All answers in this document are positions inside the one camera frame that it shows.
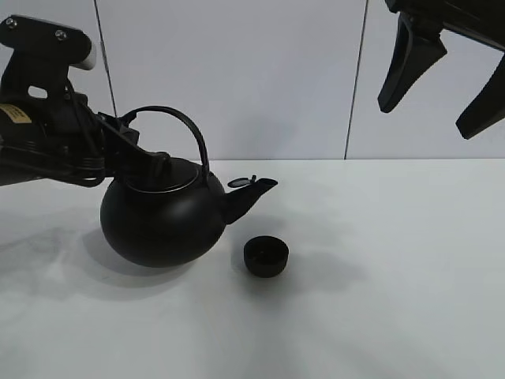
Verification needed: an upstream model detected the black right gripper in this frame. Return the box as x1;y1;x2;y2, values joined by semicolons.
378;0;504;140

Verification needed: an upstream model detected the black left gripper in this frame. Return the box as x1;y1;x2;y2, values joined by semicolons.
47;93;170;186

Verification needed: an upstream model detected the black round teapot kettle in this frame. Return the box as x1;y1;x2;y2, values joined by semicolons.
99;105;278;268

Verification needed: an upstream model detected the small black teacup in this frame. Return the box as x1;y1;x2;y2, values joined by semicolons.
243;235;290;279

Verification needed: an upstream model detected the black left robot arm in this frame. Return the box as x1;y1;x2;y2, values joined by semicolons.
1;91;172;187

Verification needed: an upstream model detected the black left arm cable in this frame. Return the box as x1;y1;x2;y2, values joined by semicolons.
62;78;107;186

